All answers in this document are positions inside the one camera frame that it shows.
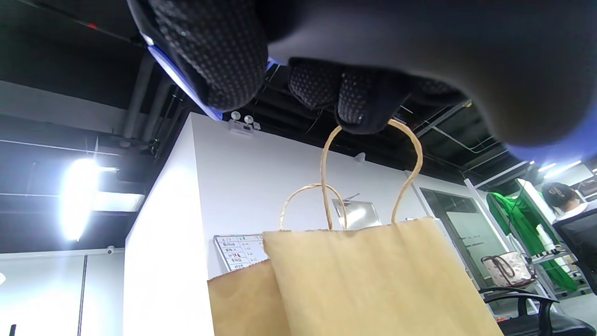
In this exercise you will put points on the white clothes rack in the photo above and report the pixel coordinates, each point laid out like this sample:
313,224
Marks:
485,205

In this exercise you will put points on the brown paper bag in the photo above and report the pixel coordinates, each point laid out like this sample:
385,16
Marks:
373,289

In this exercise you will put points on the green hanging garment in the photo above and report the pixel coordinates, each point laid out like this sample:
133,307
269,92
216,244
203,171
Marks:
522,224

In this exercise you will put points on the small whiteboard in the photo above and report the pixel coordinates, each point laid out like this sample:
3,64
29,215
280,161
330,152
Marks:
238,252

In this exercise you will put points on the white emergency light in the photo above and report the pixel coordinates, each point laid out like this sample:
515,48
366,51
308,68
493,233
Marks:
242,123

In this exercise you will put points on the bright ceiling light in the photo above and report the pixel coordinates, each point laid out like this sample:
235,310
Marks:
77,196

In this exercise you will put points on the black armrest chair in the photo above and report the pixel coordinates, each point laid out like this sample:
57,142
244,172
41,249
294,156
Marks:
578,238

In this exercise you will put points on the metal wall box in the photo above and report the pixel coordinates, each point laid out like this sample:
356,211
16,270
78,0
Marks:
357,214

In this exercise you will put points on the patterned handbag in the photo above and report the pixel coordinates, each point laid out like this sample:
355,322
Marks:
510,270

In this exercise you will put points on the black barcode scanner blue trim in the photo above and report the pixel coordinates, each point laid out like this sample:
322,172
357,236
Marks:
419,37

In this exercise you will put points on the person's right hand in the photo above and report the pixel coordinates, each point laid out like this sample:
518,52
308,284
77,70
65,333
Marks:
219,51

